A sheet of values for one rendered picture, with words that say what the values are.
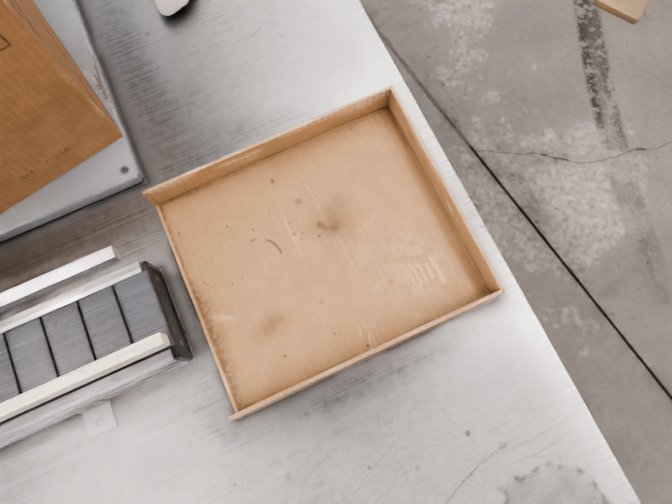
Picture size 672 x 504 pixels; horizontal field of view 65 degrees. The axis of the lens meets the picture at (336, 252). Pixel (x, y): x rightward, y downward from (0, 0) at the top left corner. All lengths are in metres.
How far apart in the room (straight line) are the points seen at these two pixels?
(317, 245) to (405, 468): 0.25
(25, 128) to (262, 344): 0.32
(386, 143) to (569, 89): 1.18
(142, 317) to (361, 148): 0.30
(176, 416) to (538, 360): 0.38
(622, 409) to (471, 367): 1.00
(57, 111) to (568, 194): 1.32
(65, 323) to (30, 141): 0.19
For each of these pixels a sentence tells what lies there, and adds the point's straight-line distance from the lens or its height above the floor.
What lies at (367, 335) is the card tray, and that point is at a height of 0.83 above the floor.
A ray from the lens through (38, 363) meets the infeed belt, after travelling 0.60.
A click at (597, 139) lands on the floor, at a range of 1.71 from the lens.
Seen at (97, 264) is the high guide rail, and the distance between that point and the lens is 0.50.
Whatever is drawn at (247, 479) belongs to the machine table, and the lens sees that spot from 0.58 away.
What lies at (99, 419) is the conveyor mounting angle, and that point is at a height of 0.83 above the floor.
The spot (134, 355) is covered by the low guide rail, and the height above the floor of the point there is 0.91.
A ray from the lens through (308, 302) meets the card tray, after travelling 0.57.
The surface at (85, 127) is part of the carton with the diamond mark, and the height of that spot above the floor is 0.90.
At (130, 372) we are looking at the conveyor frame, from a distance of 0.56.
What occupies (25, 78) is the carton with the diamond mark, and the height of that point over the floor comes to 1.00.
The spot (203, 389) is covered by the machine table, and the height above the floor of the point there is 0.83.
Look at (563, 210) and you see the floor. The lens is 1.59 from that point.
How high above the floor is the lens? 1.40
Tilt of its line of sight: 75 degrees down
